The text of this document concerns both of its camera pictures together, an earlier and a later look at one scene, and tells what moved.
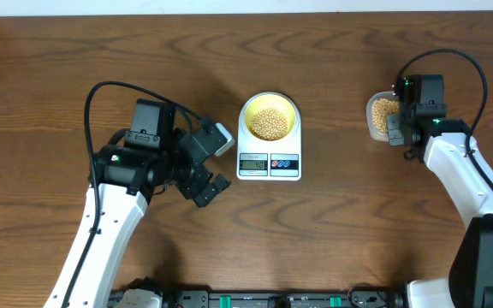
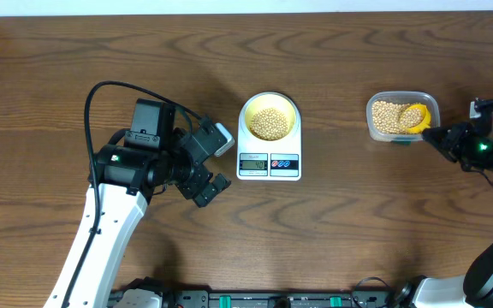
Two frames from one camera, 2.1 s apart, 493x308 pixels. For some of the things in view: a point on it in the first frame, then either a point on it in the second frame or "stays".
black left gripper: (192, 186) stays
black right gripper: (394, 135) -> (451, 146)
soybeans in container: (380, 108) stays
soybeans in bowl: (269, 124) stays
